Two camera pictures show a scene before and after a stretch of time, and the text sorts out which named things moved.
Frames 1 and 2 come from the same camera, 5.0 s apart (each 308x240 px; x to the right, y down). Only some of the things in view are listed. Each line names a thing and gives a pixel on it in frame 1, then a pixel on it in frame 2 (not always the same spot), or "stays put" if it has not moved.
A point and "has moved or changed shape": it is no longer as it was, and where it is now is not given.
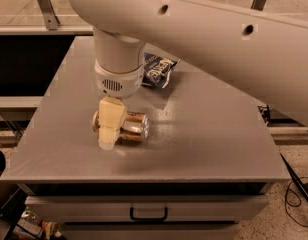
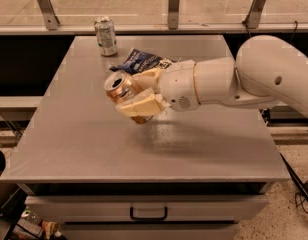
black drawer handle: x=135 y=219 stays put
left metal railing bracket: x=45 y=6 stays put
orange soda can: x=135 y=127 has moved or changed shape
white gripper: x=122 y=83 to x=178 y=84
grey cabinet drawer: x=209 y=208 stays put
